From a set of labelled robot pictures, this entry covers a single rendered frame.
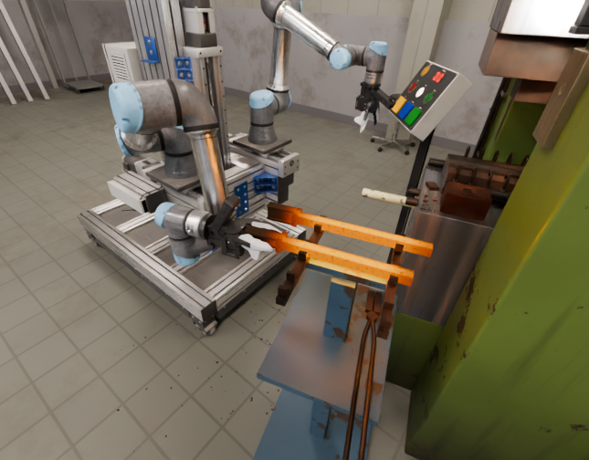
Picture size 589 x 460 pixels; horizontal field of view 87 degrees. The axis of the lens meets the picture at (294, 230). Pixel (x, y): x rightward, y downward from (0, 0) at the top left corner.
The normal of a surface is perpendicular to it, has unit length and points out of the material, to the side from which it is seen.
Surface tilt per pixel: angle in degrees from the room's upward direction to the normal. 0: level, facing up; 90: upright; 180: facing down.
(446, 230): 90
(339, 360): 0
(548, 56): 90
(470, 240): 90
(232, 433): 0
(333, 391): 0
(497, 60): 90
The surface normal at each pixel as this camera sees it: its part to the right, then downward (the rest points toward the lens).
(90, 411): 0.03, -0.80
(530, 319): -0.38, 0.54
